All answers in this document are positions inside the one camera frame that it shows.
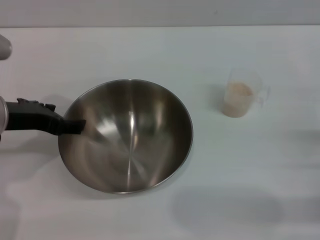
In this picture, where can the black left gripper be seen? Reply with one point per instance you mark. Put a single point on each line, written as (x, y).
(27, 117)

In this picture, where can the stainless steel mixing bowl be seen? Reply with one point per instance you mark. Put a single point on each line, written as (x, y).
(135, 145)

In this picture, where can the white rice grains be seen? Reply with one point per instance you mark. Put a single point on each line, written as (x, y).
(237, 100)

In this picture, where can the clear plastic measuring cup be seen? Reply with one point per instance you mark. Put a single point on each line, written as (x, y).
(260, 87)

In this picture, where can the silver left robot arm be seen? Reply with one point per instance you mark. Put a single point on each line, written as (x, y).
(3, 112)

